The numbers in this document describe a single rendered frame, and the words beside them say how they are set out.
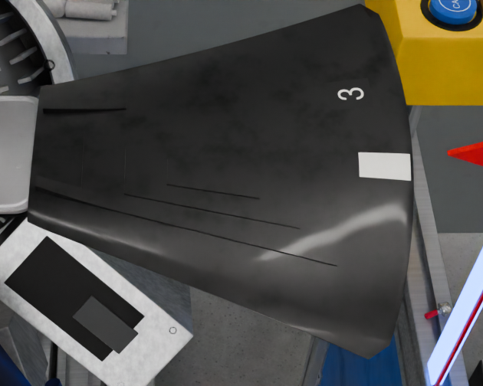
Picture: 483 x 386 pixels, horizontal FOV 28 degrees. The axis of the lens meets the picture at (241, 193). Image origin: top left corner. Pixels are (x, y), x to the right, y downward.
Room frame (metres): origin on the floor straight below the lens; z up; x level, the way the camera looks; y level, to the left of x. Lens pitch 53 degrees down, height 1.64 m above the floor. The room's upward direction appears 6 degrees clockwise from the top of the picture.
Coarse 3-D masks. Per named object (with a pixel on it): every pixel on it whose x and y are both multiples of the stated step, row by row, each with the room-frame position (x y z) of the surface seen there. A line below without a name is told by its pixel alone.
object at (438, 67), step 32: (384, 0) 0.68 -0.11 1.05; (416, 0) 0.66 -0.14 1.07; (416, 32) 0.62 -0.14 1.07; (448, 32) 0.62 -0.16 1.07; (480, 32) 0.62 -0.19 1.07; (416, 64) 0.61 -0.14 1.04; (448, 64) 0.62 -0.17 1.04; (480, 64) 0.62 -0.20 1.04; (416, 96) 0.61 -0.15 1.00; (448, 96) 0.62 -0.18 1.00; (480, 96) 0.62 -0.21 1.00
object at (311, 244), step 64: (192, 64) 0.43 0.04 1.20; (256, 64) 0.43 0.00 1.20; (320, 64) 0.43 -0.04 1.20; (384, 64) 0.44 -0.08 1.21; (64, 128) 0.37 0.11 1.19; (128, 128) 0.38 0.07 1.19; (192, 128) 0.38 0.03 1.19; (256, 128) 0.38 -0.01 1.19; (320, 128) 0.39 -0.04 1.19; (384, 128) 0.39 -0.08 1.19; (64, 192) 0.32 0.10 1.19; (128, 192) 0.33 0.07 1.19; (192, 192) 0.34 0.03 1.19; (256, 192) 0.34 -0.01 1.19; (320, 192) 0.35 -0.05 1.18; (384, 192) 0.36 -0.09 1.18; (128, 256) 0.29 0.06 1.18; (192, 256) 0.30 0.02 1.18; (256, 256) 0.31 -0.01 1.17; (320, 256) 0.31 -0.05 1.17; (384, 256) 0.32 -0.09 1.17; (320, 320) 0.28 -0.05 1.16; (384, 320) 0.28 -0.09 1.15
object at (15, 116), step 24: (0, 96) 0.40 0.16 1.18; (24, 96) 0.40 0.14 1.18; (0, 120) 0.38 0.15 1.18; (24, 120) 0.38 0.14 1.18; (0, 144) 0.36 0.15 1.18; (24, 144) 0.36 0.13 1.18; (0, 168) 0.34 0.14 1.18; (24, 168) 0.34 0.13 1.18; (0, 192) 0.32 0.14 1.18; (24, 192) 0.33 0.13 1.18
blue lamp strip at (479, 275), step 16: (480, 256) 0.41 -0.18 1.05; (480, 272) 0.40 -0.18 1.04; (464, 288) 0.41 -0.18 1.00; (480, 288) 0.39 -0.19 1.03; (464, 304) 0.40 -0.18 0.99; (448, 320) 0.41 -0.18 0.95; (464, 320) 0.39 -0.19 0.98; (448, 336) 0.40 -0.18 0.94; (432, 352) 0.41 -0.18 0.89; (448, 352) 0.39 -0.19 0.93; (432, 368) 0.40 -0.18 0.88
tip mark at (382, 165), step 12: (360, 156) 0.37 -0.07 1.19; (372, 156) 0.38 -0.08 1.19; (384, 156) 0.38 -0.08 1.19; (396, 156) 0.38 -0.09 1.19; (408, 156) 0.38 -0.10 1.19; (360, 168) 0.37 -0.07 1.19; (372, 168) 0.37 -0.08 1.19; (384, 168) 0.37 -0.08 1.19; (396, 168) 0.37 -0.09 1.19; (408, 168) 0.37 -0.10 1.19; (408, 180) 0.36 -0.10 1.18
